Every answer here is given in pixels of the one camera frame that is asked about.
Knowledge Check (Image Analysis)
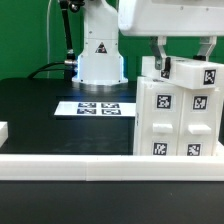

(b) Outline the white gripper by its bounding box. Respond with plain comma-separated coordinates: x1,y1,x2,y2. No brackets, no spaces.
118,0,224,79

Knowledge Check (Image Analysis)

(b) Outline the white cabinet top block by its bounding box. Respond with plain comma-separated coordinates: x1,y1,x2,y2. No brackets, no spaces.
142,56,224,90

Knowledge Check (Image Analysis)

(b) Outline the white cabinet door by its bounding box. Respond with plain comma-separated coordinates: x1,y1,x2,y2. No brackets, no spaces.
178,88,223,156
147,82,183,156

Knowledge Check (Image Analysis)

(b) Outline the white cabinet body box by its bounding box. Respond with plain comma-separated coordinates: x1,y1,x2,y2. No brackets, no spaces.
132,75,224,157

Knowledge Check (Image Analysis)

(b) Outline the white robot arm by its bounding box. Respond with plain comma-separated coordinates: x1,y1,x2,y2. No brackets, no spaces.
77,0,224,85

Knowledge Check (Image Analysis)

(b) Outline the white tag sheet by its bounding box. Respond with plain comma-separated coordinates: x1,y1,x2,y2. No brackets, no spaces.
54,101,136,117

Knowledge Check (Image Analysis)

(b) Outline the white U-shaped border fence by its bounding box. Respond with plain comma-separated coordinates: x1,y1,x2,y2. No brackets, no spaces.
0,121,224,181

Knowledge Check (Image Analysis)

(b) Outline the black cable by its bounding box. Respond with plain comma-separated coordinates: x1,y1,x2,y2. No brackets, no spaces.
27,61,68,80

